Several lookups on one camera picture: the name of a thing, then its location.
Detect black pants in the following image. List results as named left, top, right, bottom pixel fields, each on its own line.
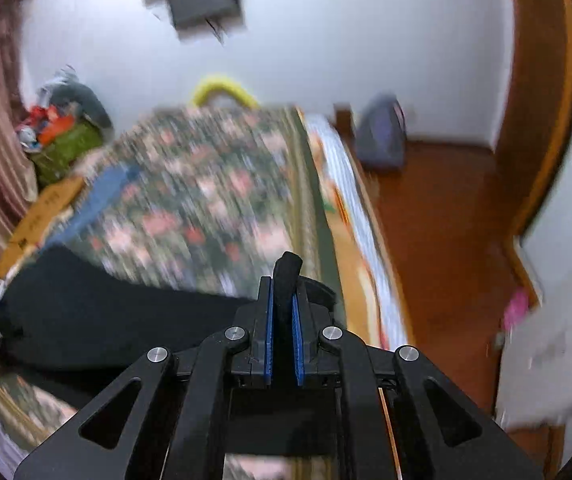
left=0, top=244, right=337, bottom=391

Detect floral bedspread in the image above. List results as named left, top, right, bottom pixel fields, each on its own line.
left=0, top=107, right=345, bottom=479

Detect purple backpack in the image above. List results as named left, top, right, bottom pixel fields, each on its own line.
left=354, top=93, right=407, bottom=169

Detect folded blue jeans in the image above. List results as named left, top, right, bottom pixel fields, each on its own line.
left=43, top=164, right=140, bottom=249

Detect white cabinet with stickers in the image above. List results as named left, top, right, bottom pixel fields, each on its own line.
left=493, top=19, right=572, bottom=466

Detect wooden lap desk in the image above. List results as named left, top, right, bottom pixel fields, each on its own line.
left=0, top=177, right=85, bottom=281

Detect green cloth covered table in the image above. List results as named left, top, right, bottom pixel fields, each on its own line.
left=28, top=120, right=103, bottom=188

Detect orange box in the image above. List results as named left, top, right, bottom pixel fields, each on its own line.
left=37, top=115, right=76, bottom=146

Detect wooden door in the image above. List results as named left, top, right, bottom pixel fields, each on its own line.
left=495, top=0, right=572, bottom=240

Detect grey neck pillow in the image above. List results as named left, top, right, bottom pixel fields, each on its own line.
left=49, top=80, right=112, bottom=129

